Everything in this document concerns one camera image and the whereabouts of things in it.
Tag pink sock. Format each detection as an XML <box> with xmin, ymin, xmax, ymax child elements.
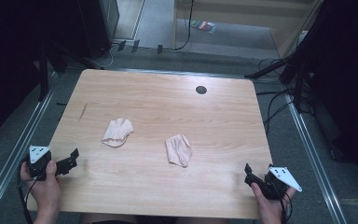
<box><xmin>164</xmin><ymin>133</ymin><xmax>193</xmax><ymax>169</ymax></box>
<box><xmin>101</xmin><ymin>117</ymin><xmax>135</xmax><ymax>148</ymax></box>

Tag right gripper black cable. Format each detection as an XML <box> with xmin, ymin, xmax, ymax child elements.
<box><xmin>268</xmin><ymin>183</ymin><xmax>294</xmax><ymax>224</ymax></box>

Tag metal floor rail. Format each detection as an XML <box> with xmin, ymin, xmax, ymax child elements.
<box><xmin>0</xmin><ymin>72</ymin><xmax>60</xmax><ymax>224</ymax></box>
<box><xmin>284</xmin><ymin>92</ymin><xmax>349</xmax><ymax>224</ymax></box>

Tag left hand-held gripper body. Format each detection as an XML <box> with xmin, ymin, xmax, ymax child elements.
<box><xmin>26</xmin><ymin>145</ymin><xmax>52</xmax><ymax>182</ymax></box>

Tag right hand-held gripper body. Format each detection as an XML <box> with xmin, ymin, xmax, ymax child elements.
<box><xmin>263</xmin><ymin>165</ymin><xmax>303</xmax><ymax>201</ymax></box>

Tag white cable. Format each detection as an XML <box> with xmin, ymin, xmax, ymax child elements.
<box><xmin>88</xmin><ymin>44</ymin><xmax>119</xmax><ymax>70</ymax></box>

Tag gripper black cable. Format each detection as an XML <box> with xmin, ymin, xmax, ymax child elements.
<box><xmin>16</xmin><ymin>157</ymin><xmax>40</xmax><ymax>224</ymax></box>
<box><xmin>268</xmin><ymin>183</ymin><xmax>294</xmax><ymax>224</ymax></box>

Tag colourful packet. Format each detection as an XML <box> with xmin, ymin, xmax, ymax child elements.
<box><xmin>190</xmin><ymin>20</ymin><xmax>216</xmax><ymax>35</ymax></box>

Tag black metal stand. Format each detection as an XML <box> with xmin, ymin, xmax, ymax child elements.
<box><xmin>37</xmin><ymin>43</ymin><xmax>50</xmax><ymax>103</ymax></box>

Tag black floor cables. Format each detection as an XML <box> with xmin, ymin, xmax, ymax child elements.
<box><xmin>255</xmin><ymin>56</ymin><xmax>296</xmax><ymax>135</ymax></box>

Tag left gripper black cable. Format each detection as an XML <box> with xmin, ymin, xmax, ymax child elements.
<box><xmin>16</xmin><ymin>157</ymin><xmax>40</xmax><ymax>224</ymax></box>

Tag person's right hand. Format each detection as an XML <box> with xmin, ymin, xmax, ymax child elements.
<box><xmin>250</xmin><ymin>182</ymin><xmax>296</xmax><ymax>224</ymax></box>

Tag black tripod stand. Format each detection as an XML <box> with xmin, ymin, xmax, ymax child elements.
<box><xmin>243</xmin><ymin>46</ymin><xmax>313</xmax><ymax>114</ymax></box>

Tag black cabinet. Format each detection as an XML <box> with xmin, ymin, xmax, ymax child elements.
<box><xmin>76</xmin><ymin>0</ymin><xmax>121</xmax><ymax>60</ymax></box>

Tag black hanging cable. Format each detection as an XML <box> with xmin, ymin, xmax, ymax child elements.
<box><xmin>162</xmin><ymin>0</ymin><xmax>196</xmax><ymax>52</ymax></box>

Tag person's left hand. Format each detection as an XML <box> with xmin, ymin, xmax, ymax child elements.
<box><xmin>20</xmin><ymin>160</ymin><xmax>62</xmax><ymax>218</ymax></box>

